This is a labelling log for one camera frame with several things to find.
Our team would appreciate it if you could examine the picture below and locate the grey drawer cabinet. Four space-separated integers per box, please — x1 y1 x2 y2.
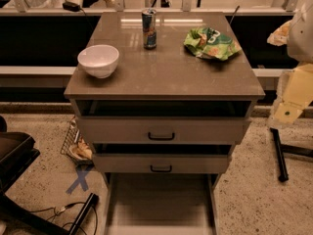
64 11 266 191

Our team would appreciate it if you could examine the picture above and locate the blue tape cross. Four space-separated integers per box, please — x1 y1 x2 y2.
66 164 94 194

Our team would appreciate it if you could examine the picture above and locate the middle drawer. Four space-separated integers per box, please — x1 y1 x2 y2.
93 144 231 173

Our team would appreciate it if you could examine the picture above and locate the black stand leg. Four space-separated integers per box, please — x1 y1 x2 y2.
270 128 313 182

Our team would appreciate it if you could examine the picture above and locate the black stand foot left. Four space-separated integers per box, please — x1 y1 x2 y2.
68 193 99 235

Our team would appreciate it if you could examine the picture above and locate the black power adapter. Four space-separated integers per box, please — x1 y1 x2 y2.
63 1 80 12

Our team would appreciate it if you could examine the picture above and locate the white bowl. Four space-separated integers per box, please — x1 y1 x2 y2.
77 44 119 78

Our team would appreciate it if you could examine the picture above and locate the drawer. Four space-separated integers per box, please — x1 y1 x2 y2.
102 173 219 235
93 144 231 173
73 100 251 145

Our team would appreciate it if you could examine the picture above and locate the wire basket with items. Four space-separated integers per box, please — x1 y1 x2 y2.
61 117 92 165

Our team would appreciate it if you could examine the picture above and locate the black chair base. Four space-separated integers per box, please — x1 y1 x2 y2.
0 117 67 235

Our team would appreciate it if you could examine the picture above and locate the bottom drawer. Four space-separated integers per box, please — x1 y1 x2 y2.
102 173 219 235

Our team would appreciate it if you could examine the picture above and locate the green chip bag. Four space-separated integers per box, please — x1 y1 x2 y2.
184 27 242 61

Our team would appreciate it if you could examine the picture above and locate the black cable on floor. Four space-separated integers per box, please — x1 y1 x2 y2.
27 201 99 235

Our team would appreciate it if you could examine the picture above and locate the redbull can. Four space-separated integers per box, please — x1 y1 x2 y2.
142 8 157 49

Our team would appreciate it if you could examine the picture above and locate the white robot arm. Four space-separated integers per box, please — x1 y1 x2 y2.
267 0 313 127

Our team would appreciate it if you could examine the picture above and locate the top drawer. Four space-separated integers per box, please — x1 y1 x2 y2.
73 100 251 145

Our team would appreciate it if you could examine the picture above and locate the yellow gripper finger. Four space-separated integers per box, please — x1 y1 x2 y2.
273 64 313 124

